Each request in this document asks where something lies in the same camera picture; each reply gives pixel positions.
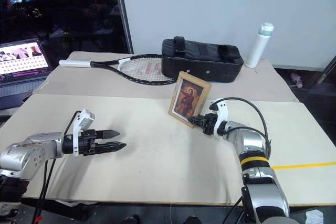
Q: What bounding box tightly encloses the dark rounded shape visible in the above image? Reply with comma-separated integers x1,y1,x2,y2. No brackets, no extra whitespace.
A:
123,215,141,224
184,215,203,224

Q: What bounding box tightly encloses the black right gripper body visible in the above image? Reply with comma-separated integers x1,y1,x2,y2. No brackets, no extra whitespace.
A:
202,113,218,136

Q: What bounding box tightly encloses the black padded bag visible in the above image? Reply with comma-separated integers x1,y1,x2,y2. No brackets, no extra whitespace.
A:
160,36,245,84

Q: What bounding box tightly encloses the open laptop computer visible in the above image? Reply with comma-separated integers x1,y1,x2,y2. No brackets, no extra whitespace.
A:
0,37,54,111

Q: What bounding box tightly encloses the black white tennis racket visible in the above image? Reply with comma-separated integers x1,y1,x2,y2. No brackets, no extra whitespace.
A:
59,54,177,87

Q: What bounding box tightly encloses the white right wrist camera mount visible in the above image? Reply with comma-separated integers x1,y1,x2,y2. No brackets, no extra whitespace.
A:
209,98,229,137

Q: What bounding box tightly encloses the wooden picture frame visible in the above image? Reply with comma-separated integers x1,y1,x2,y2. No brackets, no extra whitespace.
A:
167,71,213,130

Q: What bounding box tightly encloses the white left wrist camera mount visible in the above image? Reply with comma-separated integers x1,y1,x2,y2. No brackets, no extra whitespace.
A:
71,108,97,157

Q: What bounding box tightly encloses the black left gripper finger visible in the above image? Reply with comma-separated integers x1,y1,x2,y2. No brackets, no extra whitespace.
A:
94,129,122,140
97,141,128,154

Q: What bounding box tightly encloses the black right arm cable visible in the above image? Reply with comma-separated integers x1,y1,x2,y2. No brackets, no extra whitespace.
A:
225,97,273,156

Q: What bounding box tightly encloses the yellow tape strip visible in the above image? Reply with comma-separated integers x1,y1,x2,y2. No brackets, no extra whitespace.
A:
271,161,336,170

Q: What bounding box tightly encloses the white partition board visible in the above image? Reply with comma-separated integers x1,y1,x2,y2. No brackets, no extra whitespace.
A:
111,0,336,72

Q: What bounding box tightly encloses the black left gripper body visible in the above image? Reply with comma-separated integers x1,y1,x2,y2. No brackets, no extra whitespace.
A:
78,129,100,156

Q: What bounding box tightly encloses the black metal stand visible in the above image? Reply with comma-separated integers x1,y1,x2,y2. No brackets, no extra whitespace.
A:
316,55,336,86

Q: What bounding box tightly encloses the white water bottle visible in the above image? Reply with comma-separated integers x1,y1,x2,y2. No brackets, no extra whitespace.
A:
244,22,275,69

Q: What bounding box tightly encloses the pink object on floor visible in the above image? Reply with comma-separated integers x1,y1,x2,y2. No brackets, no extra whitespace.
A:
290,72,305,89

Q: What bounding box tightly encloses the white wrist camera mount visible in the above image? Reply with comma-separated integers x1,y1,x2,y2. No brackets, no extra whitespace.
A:
209,98,229,137
71,108,97,157

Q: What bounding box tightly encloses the white crumpled plastic sheet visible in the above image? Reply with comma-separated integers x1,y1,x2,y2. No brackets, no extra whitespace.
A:
305,202,325,224

